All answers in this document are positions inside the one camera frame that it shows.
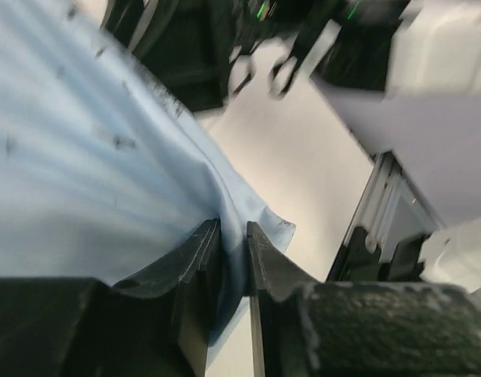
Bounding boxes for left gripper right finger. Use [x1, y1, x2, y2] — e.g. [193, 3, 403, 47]
[247, 222, 481, 376]

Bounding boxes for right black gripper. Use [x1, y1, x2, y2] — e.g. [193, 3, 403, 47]
[101, 1, 405, 112]

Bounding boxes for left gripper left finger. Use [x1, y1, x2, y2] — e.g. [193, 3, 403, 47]
[0, 219, 220, 376]

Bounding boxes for light blue pillowcase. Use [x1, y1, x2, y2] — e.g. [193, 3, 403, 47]
[0, 1, 295, 356]

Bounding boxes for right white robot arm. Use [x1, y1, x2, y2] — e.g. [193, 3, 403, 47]
[203, 1, 481, 291]

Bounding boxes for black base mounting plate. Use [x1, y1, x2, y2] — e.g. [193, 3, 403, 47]
[326, 226, 428, 282]

